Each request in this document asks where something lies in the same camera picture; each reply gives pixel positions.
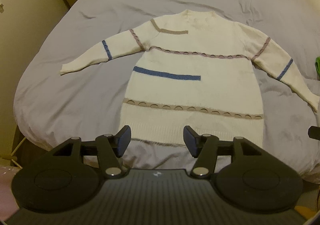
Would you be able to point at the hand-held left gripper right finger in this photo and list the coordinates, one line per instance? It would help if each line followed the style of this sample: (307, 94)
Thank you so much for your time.
(190, 141)

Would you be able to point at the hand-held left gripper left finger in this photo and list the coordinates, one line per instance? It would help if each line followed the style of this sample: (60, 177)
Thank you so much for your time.
(123, 141)

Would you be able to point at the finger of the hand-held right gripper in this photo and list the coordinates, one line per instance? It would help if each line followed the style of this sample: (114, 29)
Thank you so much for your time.
(314, 132)

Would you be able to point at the cream striped knit sweater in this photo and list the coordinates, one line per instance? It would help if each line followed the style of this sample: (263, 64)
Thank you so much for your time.
(187, 90)

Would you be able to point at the green knit garment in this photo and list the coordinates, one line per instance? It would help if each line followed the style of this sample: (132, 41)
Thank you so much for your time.
(318, 67)

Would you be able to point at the bed with grey sheet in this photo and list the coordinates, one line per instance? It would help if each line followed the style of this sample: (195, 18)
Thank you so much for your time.
(75, 90)

